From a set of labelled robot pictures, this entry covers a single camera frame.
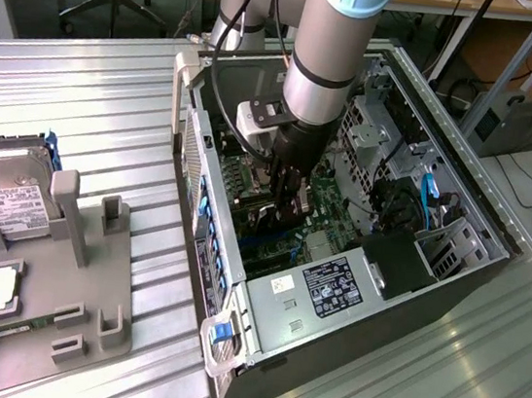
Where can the grey parts rack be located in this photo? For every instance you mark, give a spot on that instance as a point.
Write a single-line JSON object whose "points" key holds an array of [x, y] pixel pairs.
{"points": [[47, 298]]}

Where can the perforated silver drive cage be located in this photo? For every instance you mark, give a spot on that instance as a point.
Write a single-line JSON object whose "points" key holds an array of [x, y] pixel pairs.
{"points": [[366, 183]]}

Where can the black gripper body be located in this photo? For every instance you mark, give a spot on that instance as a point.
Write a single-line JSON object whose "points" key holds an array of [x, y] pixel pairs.
{"points": [[299, 149]]}

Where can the green RAM stick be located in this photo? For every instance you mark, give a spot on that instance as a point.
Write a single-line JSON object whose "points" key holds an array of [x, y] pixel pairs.
{"points": [[19, 326]]}

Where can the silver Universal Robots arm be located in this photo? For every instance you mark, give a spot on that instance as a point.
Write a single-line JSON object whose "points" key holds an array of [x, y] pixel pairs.
{"points": [[325, 45]]}

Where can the black plastic shroud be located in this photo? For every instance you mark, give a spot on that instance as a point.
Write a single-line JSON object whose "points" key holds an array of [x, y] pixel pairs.
{"points": [[399, 265]]}

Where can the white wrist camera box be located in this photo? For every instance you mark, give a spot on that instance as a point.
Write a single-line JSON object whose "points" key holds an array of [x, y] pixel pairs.
{"points": [[256, 124]]}

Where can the blue case latch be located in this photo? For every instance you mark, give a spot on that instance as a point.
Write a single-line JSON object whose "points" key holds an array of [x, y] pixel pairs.
{"points": [[219, 334]]}

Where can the RAM stick with white label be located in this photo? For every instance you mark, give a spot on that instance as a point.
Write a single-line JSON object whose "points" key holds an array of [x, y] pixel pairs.
{"points": [[251, 203]]}

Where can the black expansion slot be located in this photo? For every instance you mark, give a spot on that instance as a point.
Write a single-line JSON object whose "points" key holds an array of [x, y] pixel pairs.
{"points": [[272, 261]]}

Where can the black office chair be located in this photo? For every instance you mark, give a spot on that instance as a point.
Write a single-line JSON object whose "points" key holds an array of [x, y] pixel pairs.
{"points": [[114, 7]]}

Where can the green motherboard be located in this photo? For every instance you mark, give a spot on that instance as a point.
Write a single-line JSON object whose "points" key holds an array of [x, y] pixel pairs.
{"points": [[333, 208]]}

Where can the CPU socket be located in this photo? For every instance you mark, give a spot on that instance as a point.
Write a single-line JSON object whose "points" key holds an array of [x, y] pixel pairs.
{"points": [[259, 178]]}

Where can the grey power supply unit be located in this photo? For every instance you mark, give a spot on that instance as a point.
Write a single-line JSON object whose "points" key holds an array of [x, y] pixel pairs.
{"points": [[279, 318]]}

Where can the silver disk bay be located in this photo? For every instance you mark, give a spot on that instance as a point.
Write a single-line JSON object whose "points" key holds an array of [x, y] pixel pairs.
{"points": [[450, 253]]}

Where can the silver chipset heatsink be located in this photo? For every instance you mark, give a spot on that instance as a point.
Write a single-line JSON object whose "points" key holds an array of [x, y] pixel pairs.
{"points": [[321, 243]]}

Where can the open black PC case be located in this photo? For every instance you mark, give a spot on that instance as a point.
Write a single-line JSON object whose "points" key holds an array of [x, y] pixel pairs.
{"points": [[347, 367]]}

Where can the blue disk caddy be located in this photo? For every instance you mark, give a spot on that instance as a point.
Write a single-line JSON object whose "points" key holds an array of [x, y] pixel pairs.
{"points": [[56, 152]]}

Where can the silver hard disk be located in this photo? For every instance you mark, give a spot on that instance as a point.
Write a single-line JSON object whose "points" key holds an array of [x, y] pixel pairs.
{"points": [[6, 194]]}

